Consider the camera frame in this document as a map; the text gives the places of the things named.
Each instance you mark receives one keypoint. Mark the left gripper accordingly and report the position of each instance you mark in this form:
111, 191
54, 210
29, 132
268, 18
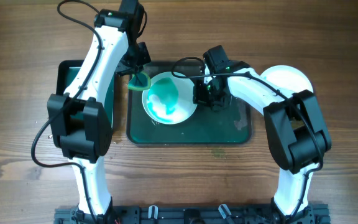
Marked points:
130, 66

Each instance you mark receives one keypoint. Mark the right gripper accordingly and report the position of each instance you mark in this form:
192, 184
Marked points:
202, 94

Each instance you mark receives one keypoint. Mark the green yellow sponge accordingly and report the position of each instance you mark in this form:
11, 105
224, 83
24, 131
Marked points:
139, 82

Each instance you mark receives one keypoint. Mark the white plate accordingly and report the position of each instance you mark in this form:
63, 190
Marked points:
285, 76
169, 100

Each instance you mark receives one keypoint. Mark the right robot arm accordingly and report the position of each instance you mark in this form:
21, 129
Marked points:
297, 134

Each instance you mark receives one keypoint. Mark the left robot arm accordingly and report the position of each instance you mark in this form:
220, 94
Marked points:
80, 121

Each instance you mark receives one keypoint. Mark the large dark green tray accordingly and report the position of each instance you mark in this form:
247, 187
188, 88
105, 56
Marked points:
229, 126

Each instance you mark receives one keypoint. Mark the small black water tray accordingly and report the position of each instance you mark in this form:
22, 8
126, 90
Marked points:
67, 71

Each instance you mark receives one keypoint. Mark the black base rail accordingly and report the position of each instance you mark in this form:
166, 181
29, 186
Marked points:
259, 213

